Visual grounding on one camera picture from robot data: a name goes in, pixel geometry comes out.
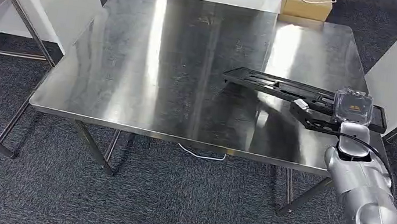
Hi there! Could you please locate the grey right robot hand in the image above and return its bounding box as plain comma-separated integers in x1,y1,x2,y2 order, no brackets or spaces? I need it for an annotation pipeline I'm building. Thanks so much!
329,86,377,130

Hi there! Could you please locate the black plastic panel with cutouts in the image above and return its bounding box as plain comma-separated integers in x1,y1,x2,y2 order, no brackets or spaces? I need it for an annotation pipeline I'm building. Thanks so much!
217,64,394,135

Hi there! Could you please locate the cardboard box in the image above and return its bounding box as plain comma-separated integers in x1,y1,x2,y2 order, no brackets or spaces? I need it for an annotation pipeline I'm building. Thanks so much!
279,0,334,24

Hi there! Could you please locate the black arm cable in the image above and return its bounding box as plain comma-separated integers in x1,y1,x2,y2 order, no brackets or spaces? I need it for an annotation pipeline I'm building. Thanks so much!
297,120,397,194

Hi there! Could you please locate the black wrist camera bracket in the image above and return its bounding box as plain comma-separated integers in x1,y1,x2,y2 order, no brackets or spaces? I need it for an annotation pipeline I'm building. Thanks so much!
286,97,346,136

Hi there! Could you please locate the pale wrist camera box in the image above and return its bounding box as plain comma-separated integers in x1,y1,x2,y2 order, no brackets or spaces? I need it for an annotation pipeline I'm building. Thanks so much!
291,98,311,113

